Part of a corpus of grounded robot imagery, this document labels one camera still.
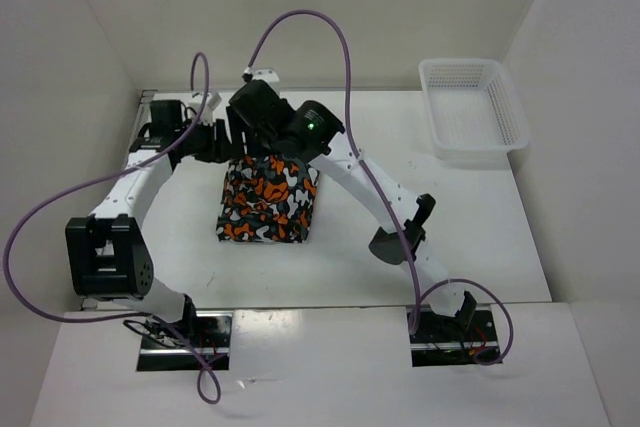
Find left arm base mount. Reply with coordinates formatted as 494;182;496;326
123;314;232;372

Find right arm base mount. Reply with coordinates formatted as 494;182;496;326
409;309;501;367

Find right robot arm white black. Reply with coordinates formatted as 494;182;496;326
229;80;477;340

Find white perforated plastic basket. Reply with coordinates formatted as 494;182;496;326
418;58;531;162

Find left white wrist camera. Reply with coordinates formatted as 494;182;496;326
188;91;221;111

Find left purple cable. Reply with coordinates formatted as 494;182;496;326
2;51;229;406

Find orange camouflage shorts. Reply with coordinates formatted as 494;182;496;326
216;154;320;244

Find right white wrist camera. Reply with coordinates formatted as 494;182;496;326
242;67;280;85

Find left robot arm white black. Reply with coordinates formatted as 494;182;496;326
65;92;231;347

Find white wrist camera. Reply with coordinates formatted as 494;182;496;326
188;91;221;111
242;67;280;85

